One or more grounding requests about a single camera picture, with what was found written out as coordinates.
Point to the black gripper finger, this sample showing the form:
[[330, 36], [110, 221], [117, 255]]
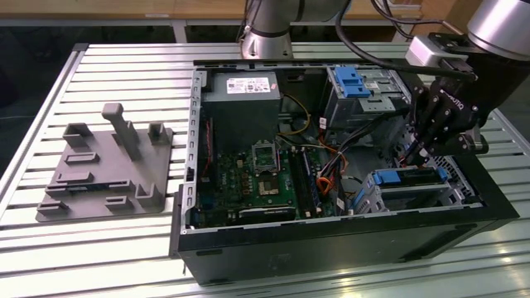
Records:
[[434, 124], [470, 142]]

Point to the hard disk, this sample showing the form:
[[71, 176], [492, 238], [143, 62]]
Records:
[[389, 177]]

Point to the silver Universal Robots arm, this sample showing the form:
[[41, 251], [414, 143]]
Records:
[[265, 43]]

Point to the metal disk bay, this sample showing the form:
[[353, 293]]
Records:
[[452, 194]]

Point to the black RAM slot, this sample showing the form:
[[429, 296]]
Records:
[[300, 183]]

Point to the metal drive cage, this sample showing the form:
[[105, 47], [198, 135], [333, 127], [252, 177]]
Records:
[[373, 105]]

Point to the blue plastic drive latch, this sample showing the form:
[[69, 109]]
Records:
[[352, 83]]

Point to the CPU socket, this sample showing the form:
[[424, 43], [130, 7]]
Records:
[[265, 155]]

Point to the black power supply unit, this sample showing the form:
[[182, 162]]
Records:
[[241, 115]]

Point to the black open PC case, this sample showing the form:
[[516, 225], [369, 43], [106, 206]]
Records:
[[310, 248]]

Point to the black graphics card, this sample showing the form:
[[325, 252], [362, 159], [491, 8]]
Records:
[[265, 213]]

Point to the green motherboard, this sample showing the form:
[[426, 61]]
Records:
[[245, 186]]

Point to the grey plastic parts rack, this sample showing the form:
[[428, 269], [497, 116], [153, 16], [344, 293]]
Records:
[[103, 161]]

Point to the wooden cabinet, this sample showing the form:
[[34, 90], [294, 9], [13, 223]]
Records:
[[125, 6]]

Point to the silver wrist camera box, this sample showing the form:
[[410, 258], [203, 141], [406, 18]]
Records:
[[425, 51]]

